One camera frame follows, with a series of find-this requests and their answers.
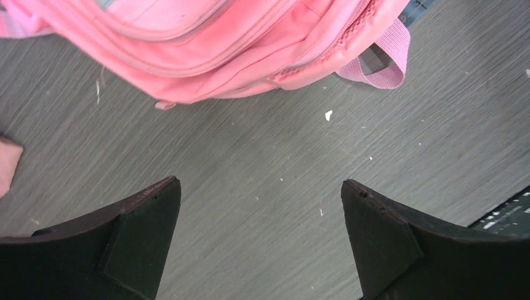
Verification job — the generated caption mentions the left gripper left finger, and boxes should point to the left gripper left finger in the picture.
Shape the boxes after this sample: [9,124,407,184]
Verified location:
[1,176,181,299]

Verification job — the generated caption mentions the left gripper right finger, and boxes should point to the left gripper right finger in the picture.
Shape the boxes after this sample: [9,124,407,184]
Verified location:
[341,179,529,299]

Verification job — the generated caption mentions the pink student backpack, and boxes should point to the pink student backpack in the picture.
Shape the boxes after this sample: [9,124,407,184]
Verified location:
[1,0,411,109]

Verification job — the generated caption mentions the blue book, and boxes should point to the blue book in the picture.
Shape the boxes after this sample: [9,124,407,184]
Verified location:
[399,0,435,28]

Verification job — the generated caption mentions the pink shorts on hanger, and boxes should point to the pink shorts on hanger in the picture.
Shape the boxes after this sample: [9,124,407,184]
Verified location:
[1,137,23,198]

